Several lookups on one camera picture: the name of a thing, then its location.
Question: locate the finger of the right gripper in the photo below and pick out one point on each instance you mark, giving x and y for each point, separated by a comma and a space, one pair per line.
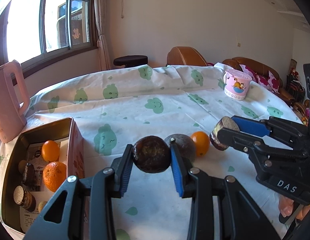
251, 144
264, 127

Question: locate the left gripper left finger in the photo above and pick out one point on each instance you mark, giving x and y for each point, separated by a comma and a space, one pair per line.
122, 167

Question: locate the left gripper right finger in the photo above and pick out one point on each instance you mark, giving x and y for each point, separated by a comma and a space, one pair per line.
180, 166

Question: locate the brown pear-shaped fruit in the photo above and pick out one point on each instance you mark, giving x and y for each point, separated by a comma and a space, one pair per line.
185, 145

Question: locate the layered cake slice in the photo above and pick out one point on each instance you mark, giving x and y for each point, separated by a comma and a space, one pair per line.
222, 131

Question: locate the dark round chocolate pastry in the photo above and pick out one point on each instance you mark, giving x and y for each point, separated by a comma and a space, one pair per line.
151, 154

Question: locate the small orange kumquat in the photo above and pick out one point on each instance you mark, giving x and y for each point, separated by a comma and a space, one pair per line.
202, 143

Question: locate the large bumpy orange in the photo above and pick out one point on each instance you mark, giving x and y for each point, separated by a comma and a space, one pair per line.
54, 174

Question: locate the smooth round orange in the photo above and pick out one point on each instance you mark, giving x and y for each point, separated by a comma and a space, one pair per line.
50, 151

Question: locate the dark chocolate pastry front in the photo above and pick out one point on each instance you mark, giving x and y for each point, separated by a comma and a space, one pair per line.
29, 177

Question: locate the yellow-brown longan fruit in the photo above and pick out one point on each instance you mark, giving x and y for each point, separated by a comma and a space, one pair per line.
21, 166

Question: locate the chocolate-coated cake roll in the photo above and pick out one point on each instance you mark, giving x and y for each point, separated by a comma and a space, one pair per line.
24, 198

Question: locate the right hand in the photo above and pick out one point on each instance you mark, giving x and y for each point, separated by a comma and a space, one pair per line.
285, 206

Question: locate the dark shelf with items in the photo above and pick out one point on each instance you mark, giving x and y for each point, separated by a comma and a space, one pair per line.
299, 103

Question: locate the pink floral cushion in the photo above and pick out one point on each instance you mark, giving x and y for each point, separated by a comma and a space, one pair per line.
270, 83

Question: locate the pink cartoon mug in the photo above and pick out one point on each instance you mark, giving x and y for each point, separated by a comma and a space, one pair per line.
236, 84

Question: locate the brown leather sofa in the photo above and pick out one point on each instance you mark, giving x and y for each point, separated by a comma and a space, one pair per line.
263, 75

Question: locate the pink rectangular tin box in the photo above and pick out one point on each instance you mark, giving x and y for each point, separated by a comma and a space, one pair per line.
66, 133

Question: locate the printed paper in tin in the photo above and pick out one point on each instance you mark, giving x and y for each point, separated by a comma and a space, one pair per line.
39, 190

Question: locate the brown leather chair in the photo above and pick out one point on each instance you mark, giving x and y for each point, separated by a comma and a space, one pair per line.
186, 56

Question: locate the black round stool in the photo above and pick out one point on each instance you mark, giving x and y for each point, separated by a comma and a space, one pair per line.
131, 61

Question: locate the pink electric kettle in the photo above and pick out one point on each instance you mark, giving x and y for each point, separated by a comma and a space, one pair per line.
12, 118

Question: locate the wooden-framed window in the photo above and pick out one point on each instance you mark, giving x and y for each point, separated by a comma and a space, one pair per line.
37, 33

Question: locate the right pink curtain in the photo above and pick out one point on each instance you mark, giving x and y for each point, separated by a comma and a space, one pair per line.
100, 21

